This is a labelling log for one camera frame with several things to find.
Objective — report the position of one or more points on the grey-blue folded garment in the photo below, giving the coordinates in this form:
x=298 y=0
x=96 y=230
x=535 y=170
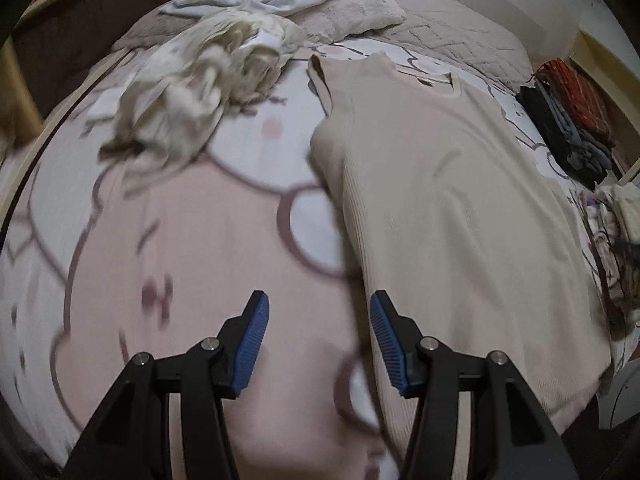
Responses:
x=587 y=152

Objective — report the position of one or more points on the pink printed bedsheet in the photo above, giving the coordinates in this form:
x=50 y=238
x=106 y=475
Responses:
x=200 y=260

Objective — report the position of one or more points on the black folded garment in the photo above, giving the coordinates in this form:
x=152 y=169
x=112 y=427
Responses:
x=542 y=120

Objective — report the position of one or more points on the wooden shelf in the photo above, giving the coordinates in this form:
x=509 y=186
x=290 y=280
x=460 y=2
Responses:
x=600 y=60

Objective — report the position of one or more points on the stack of light clothes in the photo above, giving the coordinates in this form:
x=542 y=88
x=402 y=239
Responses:
x=615 y=240

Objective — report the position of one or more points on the stack of folded dark clothes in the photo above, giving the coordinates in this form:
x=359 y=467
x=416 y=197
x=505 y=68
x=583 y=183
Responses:
x=575 y=95

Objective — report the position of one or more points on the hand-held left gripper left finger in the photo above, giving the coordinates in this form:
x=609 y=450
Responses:
x=250 y=340

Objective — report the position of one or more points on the grey quilted blanket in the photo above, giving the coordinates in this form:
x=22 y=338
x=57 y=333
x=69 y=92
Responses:
x=450 y=25

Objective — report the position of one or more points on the beige fuzzy pillow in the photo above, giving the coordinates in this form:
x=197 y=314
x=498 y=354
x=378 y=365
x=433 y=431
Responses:
x=350 y=10

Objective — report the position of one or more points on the beige sleeveless knit top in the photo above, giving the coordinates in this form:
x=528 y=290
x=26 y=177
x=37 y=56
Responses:
x=440 y=200

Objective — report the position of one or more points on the cream crumpled garment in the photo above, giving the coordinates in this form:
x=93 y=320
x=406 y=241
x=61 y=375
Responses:
x=175 y=105

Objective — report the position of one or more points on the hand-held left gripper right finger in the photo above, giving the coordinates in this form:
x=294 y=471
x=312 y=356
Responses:
x=387 y=340

